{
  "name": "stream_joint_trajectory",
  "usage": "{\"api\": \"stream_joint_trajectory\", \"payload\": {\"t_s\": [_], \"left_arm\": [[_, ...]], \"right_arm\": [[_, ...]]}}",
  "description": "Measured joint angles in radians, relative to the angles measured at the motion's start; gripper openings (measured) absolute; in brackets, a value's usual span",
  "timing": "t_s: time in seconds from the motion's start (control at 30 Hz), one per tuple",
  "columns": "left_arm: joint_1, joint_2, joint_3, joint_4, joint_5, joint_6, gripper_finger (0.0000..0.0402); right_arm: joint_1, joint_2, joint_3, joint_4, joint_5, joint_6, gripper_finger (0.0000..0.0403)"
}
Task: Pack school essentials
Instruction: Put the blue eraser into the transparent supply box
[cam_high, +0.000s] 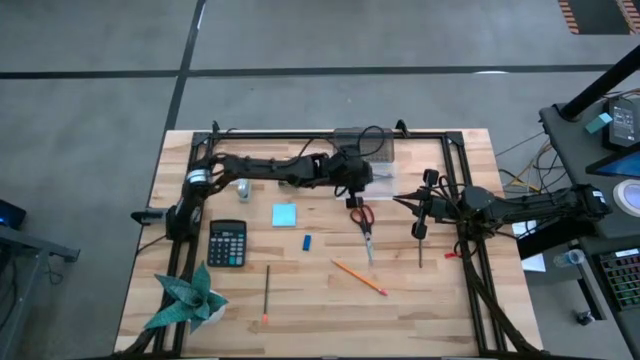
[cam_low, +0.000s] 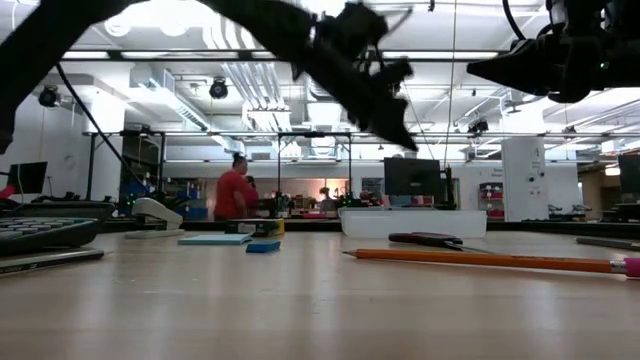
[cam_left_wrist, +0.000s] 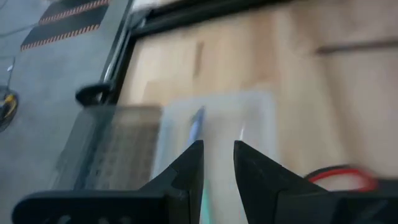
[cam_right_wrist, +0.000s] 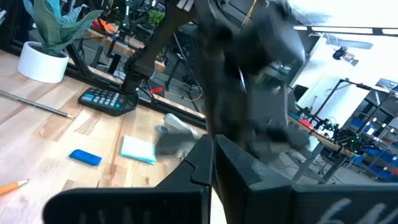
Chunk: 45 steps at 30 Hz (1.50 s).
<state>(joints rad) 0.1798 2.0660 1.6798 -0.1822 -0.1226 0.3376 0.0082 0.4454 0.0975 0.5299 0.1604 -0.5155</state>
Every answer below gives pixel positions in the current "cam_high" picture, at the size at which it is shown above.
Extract black aluminium table frame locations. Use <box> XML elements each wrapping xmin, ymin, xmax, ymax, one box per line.
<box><xmin>117</xmin><ymin>128</ymin><xmax>539</xmax><ymax>359</ymax></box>

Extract red-handled scissors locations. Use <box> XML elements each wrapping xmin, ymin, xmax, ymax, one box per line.
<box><xmin>349</xmin><ymin>203</ymin><xmax>376</xmax><ymax>266</ymax></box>

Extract black calculator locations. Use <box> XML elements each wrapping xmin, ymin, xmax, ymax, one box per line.
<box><xmin>206</xmin><ymin>218</ymin><xmax>248</xmax><ymax>268</ymax></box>

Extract black monitor post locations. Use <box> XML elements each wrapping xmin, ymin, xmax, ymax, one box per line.
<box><xmin>558</xmin><ymin>44</ymin><xmax>640</xmax><ymax>122</ymax></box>

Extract black electronic device box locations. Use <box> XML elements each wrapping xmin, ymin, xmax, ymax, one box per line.
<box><xmin>602</xmin><ymin>97</ymin><xmax>640</xmax><ymax>151</ymax></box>

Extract clear water bottle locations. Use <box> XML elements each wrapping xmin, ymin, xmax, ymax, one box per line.
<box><xmin>552</xmin><ymin>248</ymin><xmax>586</xmax><ymax>269</ymax></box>

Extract tangled cable bundle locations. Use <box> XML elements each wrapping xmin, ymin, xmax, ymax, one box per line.
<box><xmin>497</xmin><ymin>139</ymin><xmax>581</xmax><ymax>201</ymax></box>

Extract black striped floor mat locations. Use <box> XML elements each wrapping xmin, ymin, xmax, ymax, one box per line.
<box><xmin>557</xmin><ymin>0</ymin><xmax>640</xmax><ymax>36</ymax></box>

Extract blue-screen monitor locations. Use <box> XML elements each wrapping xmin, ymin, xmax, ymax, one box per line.
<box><xmin>585</xmin><ymin>149</ymin><xmax>640</xmax><ymax>180</ymax></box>

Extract clear plastic pencil box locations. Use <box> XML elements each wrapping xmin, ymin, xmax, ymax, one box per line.
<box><xmin>332</xmin><ymin>127</ymin><xmax>400</xmax><ymax>201</ymax></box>

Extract white paper sheet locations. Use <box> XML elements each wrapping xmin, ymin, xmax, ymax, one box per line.
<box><xmin>512</xmin><ymin>222</ymin><xmax>549</xmax><ymax>274</ymax></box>

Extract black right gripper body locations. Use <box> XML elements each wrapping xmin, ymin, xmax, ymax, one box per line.
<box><xmin>411</xmin><ymin>168</ymin><xmax>454</xmax><ymax>240</ymax></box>

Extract white plant pot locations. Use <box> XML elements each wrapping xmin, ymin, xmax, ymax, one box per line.
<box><xmin>202</xmin><ymin>289</ymin><xmax>227</xmax><ymax>327</ymax></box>

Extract artificial green plant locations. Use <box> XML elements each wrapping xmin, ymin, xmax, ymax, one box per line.
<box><xmin>143</xmin><ymin>262</ymin><xmax>230</xmax><ymax>335</ymax></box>

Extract grey metal cart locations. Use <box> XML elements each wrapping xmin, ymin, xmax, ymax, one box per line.
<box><xmin>0</xmin><ymin>224</ymin><xmax>81</xmax><ymax>360</ymax></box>

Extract dark side desk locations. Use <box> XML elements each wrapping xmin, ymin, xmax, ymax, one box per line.
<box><xmin>538</xmin><ymin>89</ymin><xmax>640</xmax><ymax>360</ymax></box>

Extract black keyboard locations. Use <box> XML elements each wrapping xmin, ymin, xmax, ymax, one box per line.
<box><xmin>597</xmin><ymin>248</ymin><xmax>640</xmax><ymax>312</ymax></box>

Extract black computer blue light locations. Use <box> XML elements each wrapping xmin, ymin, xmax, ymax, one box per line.
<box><xmin>0</xmin><ymin>198</ymin><xmax>29</xmax><ymax>231</ymax></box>

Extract small teal box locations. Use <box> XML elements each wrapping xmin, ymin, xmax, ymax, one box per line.
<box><xmin>584</xmin><ymin>112</ymin><xmax>615</xmax><ymax>135</ymax></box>

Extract white tape roll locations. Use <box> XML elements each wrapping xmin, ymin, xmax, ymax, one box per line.
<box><xmin>612</xmin><ymin>178</ymin><xmax>640</xmax><ymax>219</ymax></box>

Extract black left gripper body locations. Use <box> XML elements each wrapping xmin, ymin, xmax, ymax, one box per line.
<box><xmin>327</xmin><ymin>149</ymin><xmax>375</xmax><ymax>210</ymax></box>

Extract black pencil orange eraser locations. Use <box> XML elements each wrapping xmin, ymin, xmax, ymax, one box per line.
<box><xmin>262</xmin><ymin>264</ymin><xmax>272</xmax><ymax>326</ymax></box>

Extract blue sticky note pad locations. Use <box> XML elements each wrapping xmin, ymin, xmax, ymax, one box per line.
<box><xmin>271</xmin><ymin>202</ymin><xmax>298</xmax><ymax>229</ymax></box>

